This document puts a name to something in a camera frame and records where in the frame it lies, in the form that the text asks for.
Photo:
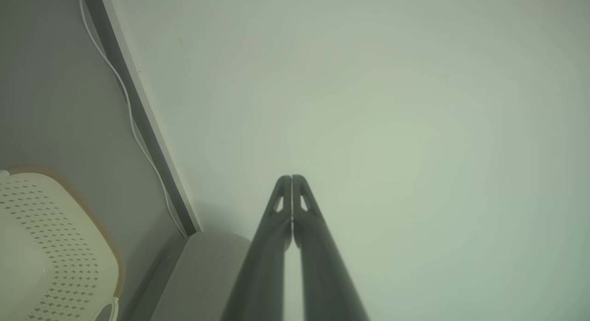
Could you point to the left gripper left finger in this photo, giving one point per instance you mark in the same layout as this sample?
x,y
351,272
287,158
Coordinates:
x,y
260,275

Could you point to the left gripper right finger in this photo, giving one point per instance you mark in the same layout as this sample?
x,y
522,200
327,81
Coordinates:
x,y
327,275

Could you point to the black baseboard strip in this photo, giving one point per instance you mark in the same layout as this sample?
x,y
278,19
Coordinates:
x,y
138,104

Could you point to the cream perforated laundry basket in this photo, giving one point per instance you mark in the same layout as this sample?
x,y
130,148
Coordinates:
x,y
46,247

